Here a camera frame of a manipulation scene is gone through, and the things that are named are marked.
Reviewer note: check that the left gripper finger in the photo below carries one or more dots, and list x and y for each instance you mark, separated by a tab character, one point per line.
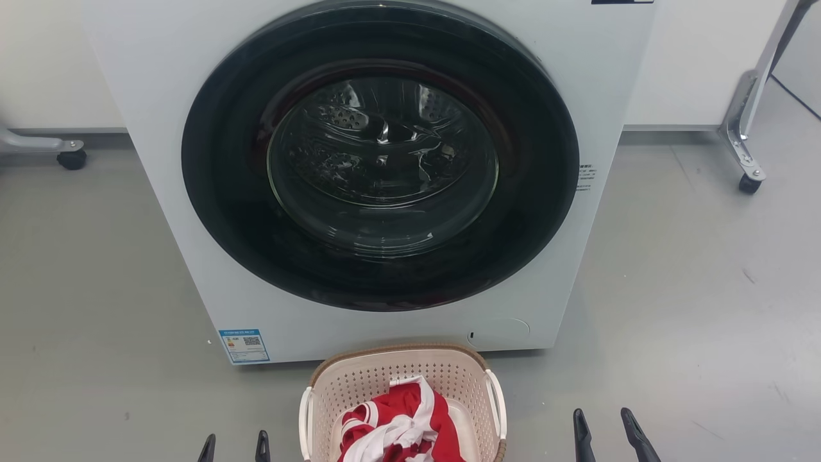
207	450
262	448

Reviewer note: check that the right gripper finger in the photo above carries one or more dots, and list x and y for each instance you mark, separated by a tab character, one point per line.
638	439
583	443

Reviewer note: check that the beige perforated laundry basket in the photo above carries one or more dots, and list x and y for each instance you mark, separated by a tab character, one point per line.
372	378

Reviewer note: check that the blue energy label sticker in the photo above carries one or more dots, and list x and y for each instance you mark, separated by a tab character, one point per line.
244	346

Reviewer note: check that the round filter cover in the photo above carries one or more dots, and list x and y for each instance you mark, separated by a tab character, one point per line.
500	332

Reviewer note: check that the red and white garment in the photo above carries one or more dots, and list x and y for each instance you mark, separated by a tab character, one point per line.
410	410

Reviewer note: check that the dark round washer door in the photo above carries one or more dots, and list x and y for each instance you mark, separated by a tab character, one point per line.
218	192

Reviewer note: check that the printed text label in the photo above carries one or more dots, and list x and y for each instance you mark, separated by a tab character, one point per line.
585	178

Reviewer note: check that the white front-load washing machine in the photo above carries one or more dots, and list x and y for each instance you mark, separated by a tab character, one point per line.
600	96

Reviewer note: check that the black washer display panel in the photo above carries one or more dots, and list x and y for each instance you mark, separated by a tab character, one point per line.
622	2

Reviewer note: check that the metal frame leg with caster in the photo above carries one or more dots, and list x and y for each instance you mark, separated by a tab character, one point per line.
32	142
744	122

